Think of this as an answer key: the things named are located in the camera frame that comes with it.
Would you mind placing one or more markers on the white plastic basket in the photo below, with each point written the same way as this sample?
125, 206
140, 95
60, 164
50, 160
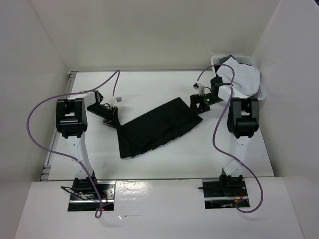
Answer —
227, 73

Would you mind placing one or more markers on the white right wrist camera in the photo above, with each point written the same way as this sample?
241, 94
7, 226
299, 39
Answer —
202, 89

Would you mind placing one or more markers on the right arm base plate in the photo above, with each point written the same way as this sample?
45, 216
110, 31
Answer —
218, 196

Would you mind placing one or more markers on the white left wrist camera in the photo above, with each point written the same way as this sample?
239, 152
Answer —
115, 100

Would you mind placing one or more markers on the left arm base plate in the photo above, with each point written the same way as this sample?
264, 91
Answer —
84, 201

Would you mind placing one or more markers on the black skirt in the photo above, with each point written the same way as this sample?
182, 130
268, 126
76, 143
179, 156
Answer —
156, 128

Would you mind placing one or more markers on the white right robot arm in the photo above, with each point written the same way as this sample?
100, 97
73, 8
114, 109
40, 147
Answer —
242, 123

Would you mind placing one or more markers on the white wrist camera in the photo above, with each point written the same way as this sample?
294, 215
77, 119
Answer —
115, 100
202, 89

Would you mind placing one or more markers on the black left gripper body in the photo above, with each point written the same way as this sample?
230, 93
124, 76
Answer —
107, 114

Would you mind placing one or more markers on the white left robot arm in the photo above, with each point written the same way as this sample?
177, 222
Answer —
72, 123

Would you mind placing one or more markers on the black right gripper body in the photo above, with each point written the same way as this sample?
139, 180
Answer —
205, 101

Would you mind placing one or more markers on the white skirt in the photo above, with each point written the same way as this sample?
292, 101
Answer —
247, 78

